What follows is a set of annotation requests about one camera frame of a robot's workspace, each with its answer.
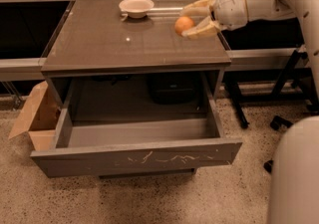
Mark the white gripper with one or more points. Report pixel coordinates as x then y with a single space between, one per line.
229 8

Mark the orange fruit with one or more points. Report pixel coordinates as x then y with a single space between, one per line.
183 23

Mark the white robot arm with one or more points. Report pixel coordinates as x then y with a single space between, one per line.
294 190

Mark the grey drawer cabinet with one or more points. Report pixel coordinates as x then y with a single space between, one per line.
98 41

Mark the open grey top drawer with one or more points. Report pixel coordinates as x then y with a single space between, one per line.
107 129

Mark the white ceramic bowl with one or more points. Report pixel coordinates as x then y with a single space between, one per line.
136 9

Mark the black table stand leg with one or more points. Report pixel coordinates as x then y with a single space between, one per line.
235 94

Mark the black box behind cabinet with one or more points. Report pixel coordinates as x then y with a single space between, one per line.
174 88

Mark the brown cardboard box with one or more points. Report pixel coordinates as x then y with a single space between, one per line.
38 118

